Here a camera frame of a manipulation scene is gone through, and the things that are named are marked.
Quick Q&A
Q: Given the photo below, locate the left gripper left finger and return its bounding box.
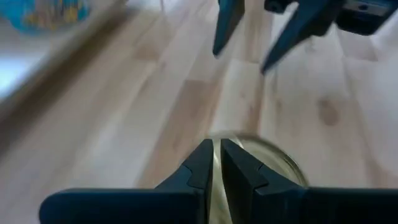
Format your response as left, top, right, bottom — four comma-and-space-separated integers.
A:
39, 139, 215, 224

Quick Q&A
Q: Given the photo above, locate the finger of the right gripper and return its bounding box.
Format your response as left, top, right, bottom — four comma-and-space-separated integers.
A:
213, 0, 246, 57
261, 1, 343, 75

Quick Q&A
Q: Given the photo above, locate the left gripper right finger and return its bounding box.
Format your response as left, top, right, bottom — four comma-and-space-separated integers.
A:
220, 139, 398, 224

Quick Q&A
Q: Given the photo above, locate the teal yellowfin tuna can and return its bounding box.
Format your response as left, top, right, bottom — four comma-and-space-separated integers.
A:
0, 0, 91, 34
203, 130, 309, 224

